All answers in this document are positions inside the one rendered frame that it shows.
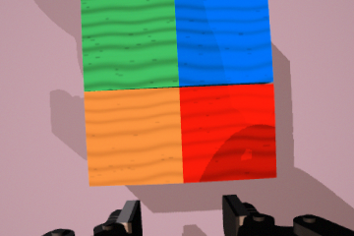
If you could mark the green cube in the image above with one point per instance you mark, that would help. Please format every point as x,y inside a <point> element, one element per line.
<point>129,44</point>

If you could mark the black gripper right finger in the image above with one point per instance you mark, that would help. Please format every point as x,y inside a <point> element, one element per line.
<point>257,224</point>

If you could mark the red wooden cube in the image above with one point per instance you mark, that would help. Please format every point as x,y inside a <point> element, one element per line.
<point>228,133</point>

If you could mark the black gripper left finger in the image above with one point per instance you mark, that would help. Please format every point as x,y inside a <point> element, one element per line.
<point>129,223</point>

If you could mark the blue cube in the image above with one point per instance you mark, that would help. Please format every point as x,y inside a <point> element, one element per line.
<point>223,43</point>

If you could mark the orange wooden cube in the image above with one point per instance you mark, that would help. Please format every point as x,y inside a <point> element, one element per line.
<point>134,137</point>

